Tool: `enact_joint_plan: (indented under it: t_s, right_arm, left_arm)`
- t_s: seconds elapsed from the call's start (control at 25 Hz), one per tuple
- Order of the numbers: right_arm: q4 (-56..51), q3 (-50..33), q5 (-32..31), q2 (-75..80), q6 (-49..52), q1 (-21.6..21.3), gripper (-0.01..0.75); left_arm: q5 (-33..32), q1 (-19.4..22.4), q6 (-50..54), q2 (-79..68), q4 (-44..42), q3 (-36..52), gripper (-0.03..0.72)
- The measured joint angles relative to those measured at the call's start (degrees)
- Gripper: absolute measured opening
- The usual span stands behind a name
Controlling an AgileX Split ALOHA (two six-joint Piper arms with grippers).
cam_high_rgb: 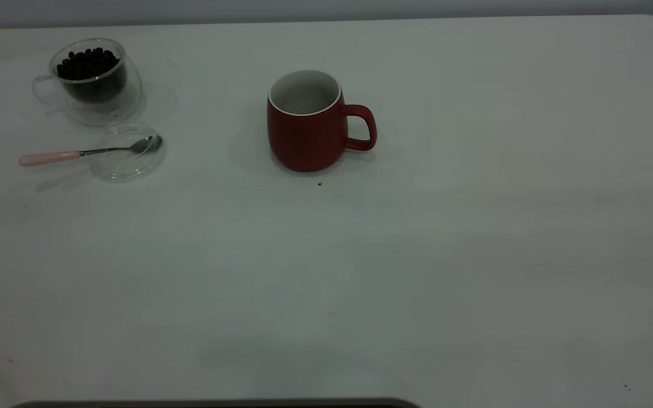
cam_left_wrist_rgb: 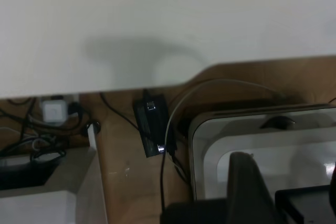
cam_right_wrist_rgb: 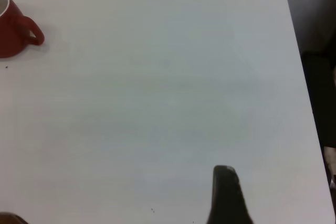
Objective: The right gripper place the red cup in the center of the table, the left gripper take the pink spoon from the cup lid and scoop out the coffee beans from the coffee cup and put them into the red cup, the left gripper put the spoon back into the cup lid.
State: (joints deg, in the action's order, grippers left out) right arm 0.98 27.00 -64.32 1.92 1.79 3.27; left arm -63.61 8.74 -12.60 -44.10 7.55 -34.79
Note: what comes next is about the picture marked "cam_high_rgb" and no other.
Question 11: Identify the red ceramic mug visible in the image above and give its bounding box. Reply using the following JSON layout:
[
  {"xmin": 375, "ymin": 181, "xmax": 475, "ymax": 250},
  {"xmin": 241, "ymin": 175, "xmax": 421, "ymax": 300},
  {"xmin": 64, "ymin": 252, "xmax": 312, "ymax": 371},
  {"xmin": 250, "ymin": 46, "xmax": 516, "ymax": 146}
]
[{"xmin": 266, "ymin": 69, "xmax": 378, "ymax": 173}]

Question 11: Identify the pink handled metal spoon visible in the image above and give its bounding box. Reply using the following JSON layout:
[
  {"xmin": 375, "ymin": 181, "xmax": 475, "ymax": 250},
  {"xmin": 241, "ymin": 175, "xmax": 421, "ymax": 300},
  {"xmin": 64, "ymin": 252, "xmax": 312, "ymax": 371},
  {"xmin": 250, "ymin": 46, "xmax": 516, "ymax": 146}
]
[{"xmin": 18, "ymin": 134, "xmax": 163, "ymax": 168}]

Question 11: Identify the clear round glass lid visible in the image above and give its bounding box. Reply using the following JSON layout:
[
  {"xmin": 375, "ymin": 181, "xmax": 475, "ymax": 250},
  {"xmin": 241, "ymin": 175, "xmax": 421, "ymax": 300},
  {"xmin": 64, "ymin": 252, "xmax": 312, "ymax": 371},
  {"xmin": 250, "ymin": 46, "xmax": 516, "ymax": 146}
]
[{"xmin": 88, "ymin": 122, "xmax": 167, "ymax": 182}]

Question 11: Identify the dark coffee beans pile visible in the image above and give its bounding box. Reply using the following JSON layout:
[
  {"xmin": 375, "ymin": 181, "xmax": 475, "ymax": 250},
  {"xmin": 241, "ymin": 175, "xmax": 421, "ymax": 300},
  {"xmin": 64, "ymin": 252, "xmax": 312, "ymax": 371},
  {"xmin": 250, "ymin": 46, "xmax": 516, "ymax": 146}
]
[{"xmin": 56, "ymin": 48, "xmax": 128, "ymax": 104}]

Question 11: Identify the clear double wall glass cup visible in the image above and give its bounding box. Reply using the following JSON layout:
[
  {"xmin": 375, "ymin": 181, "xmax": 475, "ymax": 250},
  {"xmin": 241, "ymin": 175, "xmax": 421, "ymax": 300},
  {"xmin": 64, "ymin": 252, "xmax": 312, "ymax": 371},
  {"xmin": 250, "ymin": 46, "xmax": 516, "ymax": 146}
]
[{"xmin": 32, "ymin": 38, "xmax": 145, "ymax": 126}]

